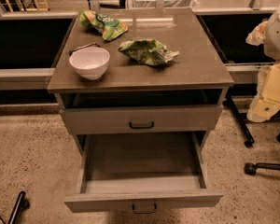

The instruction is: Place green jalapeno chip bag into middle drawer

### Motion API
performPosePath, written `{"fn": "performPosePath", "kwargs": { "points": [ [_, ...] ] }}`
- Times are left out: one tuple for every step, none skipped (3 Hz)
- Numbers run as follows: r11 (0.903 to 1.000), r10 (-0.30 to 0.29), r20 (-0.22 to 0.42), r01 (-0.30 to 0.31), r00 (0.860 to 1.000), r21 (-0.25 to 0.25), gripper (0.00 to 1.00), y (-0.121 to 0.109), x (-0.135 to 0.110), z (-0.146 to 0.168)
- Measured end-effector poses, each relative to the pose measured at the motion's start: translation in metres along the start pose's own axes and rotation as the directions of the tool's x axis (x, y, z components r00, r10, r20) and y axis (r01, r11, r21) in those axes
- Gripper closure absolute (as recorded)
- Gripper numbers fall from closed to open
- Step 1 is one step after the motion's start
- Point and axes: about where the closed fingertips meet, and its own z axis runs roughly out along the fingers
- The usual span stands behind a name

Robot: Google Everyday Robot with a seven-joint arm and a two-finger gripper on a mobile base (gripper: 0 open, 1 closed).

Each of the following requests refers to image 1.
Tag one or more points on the green jalapeno chip bag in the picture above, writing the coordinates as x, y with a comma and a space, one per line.
147, 51

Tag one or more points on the closed top drawer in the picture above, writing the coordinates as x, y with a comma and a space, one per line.
160, 119

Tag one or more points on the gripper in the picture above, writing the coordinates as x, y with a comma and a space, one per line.
278, 36

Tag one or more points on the black stand foot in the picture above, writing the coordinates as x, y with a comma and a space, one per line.
20, 205

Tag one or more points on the green apple chip bag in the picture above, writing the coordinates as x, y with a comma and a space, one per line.
109, 28

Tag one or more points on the grey drawer cabinet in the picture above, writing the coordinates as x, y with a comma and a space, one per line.
196, 76

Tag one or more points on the open middle drawer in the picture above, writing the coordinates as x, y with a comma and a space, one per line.
142, 173

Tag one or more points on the white ceramic bowl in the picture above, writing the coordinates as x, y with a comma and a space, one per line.
90, 63

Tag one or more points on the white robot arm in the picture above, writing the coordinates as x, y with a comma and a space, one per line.
272, 37

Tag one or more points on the white wire basket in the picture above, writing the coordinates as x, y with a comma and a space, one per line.
131, 4

